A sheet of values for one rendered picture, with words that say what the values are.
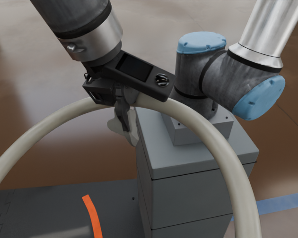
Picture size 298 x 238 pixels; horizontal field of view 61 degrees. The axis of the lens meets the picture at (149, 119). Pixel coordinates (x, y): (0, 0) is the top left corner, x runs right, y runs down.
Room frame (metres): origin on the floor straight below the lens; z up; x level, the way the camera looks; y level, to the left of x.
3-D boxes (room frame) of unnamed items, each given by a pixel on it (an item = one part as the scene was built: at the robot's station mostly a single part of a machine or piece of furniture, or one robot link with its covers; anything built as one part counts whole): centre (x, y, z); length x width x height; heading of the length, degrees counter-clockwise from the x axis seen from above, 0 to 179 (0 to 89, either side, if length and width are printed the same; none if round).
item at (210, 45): (0.76, -0.17, 1.12); 0.17 x 0.15 x 0.18; 35
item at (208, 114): (0.76, -0.16, 0.99); 0.19 x 0.19 x 0.10
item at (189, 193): (0.77, -0.16, 0.43); 0.50 x 0.50 x 0.85; 12
